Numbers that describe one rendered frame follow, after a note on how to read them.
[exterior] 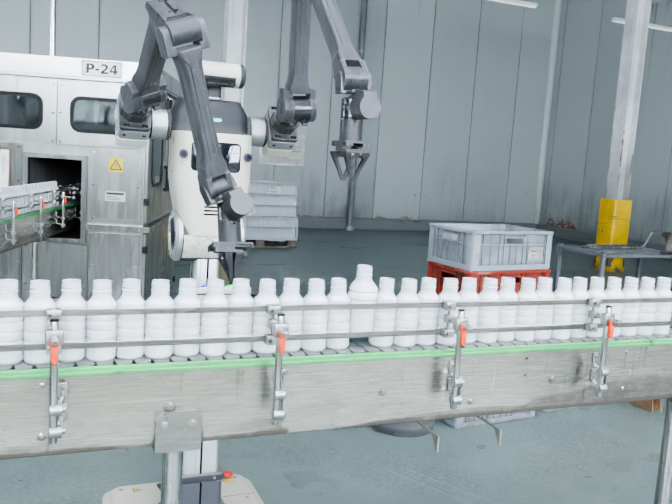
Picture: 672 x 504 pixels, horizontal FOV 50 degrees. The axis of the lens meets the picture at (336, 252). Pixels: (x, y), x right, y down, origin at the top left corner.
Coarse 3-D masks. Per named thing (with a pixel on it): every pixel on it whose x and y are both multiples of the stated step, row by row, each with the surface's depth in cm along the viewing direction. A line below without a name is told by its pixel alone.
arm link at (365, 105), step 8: (336, 72) 178; (336, 80) 178; (336, 88) 179; (368, 88) 179; (360, 96) 172; (368, 96) 171; (376, 96) 172; (352, 104) 174; (360, 104) 170; (368, 104) 171; (376, 104) 172; (352, 112) 174; (360, 112) 171; (368, 112) 171; (376, 112) 172
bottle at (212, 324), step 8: (208, 280) 156; (216, 280) 159; (208, 288) 156; (216, 288) 155; (208, 296) 156; (216, 296) 156; (224, 296) 157; (208, 304) 155; (216, 304) 155; (224, 304) 156; (224, 312) 156; (200, 320) 157; (208, 320) 155; (216, 320) 155; (224, 320) 156; (200, 328) 157; (208, 328) 155; (216, 328) 156; (224, 328) 157; (200, 336) 157; (208, 336) 156; (216, 336) 156; (224, 336) 157; (200, 344) 157; (208, 344) 156; (216, 344) 156; (224, 344) 158; (200, 352) 157; (208, 352) 156; (216, 352) 156; (224, 352) 158
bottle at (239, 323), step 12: (240, 288) 158; (228, 300) 159; (240, 300) 158; (252, 300) 160; (228, 312) 159; (240, 312) 158; (252, 312) 160; (228, 324) 159; (240, 324) 158; (228, 336) 159; (228, 348) 160; (240, 348) 159
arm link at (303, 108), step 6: (294, 96) 211; (300, 96) 212; (306, 96) 213; (294, 102) 209; (300, 102) 210; (306, 102) 211; (300, 108) 210; (306, 108) 211; (294, 114) 210; (300, 114) 210; (306, 114) 211; (294, 120) 212; (300, 120) 212; (306, 120) 213
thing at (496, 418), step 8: (472, 416) 404; (480, 416) 407; (488, 416) 410; (496, 416) 413; (504, 416) 415; (512, 416) 418; (520, 416) 421; (528, 416) 424; (448, 424) 404; (456, 424) 399; (464, 424) 401; (472, 424) 404; (480, 424) 407
